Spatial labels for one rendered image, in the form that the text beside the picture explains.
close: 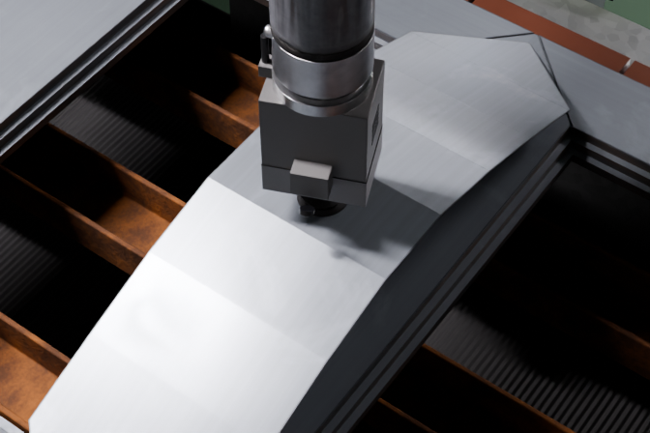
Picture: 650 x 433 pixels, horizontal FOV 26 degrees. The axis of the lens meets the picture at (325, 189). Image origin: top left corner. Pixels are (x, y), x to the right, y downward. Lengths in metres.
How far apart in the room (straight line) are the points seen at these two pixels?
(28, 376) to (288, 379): 0.39
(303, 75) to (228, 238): 0.20
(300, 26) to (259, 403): 0.30
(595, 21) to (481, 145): 0.51
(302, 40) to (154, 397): 0.32
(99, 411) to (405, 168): 0.32
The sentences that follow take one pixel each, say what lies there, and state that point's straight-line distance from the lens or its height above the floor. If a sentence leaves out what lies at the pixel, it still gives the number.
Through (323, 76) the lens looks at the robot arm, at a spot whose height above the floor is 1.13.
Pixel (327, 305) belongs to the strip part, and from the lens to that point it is 1.11.
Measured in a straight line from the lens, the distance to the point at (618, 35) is 1.71.
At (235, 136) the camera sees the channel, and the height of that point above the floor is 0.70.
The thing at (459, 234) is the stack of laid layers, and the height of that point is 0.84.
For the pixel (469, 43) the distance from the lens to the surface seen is 1.41.
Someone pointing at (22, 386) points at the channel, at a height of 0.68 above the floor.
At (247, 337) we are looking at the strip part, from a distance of 1.11.
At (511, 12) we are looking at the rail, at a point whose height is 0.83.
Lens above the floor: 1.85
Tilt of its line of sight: 50 degrees down
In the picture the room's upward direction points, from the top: straight up
